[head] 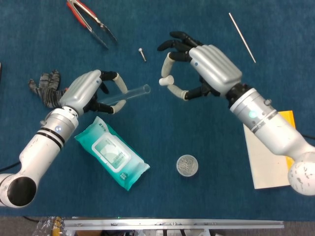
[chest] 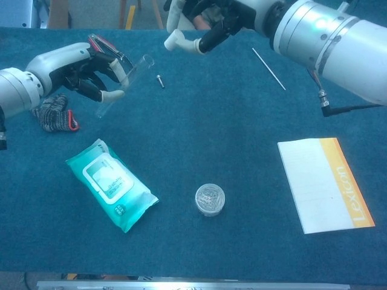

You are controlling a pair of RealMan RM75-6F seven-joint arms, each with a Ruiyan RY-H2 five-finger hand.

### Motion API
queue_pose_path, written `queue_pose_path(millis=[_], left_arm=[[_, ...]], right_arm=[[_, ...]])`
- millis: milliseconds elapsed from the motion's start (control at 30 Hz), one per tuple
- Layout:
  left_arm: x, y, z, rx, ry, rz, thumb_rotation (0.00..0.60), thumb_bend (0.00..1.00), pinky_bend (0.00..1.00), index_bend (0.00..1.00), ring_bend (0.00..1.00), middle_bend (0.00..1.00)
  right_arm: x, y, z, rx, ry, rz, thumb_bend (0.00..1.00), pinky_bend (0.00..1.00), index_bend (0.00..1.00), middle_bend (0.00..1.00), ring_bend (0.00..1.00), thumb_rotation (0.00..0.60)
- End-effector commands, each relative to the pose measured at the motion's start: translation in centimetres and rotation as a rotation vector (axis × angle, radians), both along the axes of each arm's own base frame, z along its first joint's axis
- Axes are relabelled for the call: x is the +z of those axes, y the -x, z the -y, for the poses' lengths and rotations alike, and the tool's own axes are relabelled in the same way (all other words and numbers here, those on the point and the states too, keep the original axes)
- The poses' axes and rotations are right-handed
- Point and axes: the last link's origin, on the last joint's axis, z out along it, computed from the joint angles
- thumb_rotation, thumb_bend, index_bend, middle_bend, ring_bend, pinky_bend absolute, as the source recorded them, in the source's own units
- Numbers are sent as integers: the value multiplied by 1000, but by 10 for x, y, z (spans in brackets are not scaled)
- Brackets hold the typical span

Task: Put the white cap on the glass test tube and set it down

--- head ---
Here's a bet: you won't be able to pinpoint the blue felt table cloth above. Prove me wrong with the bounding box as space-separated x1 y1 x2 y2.
0 0 315 221

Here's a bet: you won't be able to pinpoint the aluminium frame rail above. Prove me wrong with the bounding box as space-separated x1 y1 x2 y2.
63 219 284 231

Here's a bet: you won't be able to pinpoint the white orange Lexicon book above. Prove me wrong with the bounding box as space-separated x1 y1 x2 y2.
243 110 296 190

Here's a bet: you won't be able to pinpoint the round clear clip container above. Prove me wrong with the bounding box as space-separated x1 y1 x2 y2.
176 154 199 177

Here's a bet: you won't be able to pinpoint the thin white rod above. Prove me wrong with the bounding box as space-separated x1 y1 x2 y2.
228 12 257 63

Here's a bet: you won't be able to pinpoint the transparent glass test tube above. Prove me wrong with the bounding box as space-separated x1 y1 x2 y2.
99 84 151 105

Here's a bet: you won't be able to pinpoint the small white tube cap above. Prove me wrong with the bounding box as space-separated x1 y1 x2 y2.
158 75 175 87

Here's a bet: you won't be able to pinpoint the teal wet wipes pack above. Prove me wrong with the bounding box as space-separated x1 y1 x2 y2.
74 116 151 192

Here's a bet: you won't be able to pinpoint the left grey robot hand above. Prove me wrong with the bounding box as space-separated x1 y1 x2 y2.
59 69 128 116

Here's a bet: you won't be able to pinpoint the red-handled metal tongs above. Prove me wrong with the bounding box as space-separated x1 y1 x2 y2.
66 0 118 49

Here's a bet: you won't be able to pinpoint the crinkled clear plastic bag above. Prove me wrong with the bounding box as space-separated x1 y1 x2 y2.
34 216 65 236

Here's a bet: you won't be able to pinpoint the striped knit work glove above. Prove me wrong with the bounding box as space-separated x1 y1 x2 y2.
28 69 71 109

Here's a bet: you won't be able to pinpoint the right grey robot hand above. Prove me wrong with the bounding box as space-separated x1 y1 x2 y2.
157 31 243 101

